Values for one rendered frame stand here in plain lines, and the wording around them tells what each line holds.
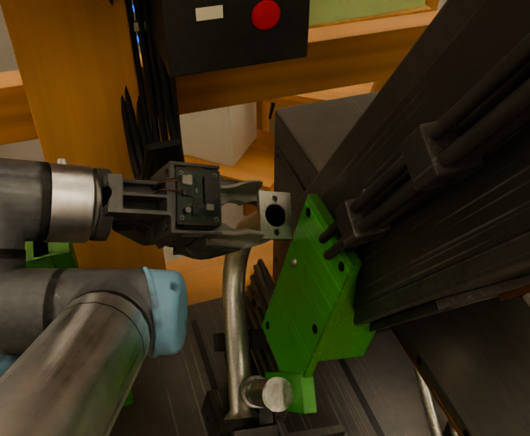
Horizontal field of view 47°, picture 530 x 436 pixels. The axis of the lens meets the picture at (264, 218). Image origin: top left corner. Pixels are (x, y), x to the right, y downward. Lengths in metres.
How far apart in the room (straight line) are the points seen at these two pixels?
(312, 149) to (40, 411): 0.53
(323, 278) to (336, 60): 0.48
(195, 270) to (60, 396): 0.79
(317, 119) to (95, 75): 0.30
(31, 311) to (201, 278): 0.61
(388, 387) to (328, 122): 0.40
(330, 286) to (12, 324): 0.30
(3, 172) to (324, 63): 0.59
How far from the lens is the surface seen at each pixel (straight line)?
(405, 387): 0.96
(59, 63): 0.81
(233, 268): 0.78
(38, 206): 0.56
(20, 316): 0.54
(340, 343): 0.69
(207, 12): 0.69
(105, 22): 0.79
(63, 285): 0.53
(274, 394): 0.70
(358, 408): 0.92
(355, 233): 0.50
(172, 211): 0.58
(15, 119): 0.94
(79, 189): 0.57
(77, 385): 0.37
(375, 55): 1.04
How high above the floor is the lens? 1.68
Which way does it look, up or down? 41 degrees down
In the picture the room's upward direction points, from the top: straight up
